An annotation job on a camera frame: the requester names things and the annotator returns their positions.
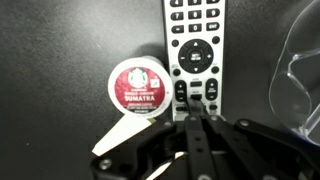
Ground clear safety glasses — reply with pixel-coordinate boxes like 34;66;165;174
268;0;320;146

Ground pale yellow sticky note pad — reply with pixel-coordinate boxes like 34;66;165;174
91;114;186;180

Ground silver black remote control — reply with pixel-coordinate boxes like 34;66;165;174
161;0;227;123

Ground coffee pod red lid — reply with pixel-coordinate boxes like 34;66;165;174
107;56;175;118

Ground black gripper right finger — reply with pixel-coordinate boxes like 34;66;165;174
196;99;320;180

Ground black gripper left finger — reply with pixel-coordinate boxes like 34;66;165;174
89;96;201;180

